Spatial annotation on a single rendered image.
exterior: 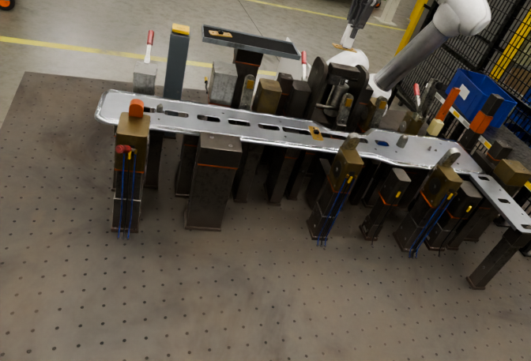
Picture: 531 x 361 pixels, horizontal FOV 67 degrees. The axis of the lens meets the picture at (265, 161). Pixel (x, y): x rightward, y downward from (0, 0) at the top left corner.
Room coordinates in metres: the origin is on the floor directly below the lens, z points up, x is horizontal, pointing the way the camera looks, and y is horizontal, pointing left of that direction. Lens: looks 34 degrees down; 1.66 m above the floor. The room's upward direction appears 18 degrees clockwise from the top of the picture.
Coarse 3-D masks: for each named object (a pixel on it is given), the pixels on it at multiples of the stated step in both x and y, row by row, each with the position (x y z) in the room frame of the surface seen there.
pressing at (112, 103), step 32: (128, 96) 1.09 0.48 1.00; (160, 96) 1.14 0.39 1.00; (160, 128) 0.98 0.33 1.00; (192, 128) 1.02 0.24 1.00; (224, 128) 1.08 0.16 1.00; (256, 128) 1.14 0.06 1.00; (288, 128) 1.22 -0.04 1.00; (320, 128) 1.28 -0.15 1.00; (384, 160) 1.21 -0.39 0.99; (416, 160) 1.27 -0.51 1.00
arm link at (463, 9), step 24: (456, 0) 1.70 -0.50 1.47; (480, 0) 1.69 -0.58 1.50; (432, 24) 1.76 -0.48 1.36; (456, 24) 1.68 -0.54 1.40; (480, 24) 1.65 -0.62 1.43; (408, 48) 1.80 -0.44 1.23; (432, 48) 1.76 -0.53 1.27; (384, 72) 1.84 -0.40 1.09; (408, 72) 1.81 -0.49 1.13; (384, 96) 1.84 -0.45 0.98
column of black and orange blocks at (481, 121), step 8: (496, 96) 1.62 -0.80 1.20; (488, 104) 1.62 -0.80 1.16; (496, 104) 1.61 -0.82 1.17; (480, 112) 1.63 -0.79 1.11; (488, 112) 1.61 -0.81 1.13; (480, 120) 1.61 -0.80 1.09; (488, 120) 1.61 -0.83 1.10; (472, 128) 1.63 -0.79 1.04; (480, 128) 1.61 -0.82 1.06; (464, 136) 1.64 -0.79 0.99; (472, 136) 1.61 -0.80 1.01; (464, 144) 1.62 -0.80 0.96; (472, 144) 1.61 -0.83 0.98
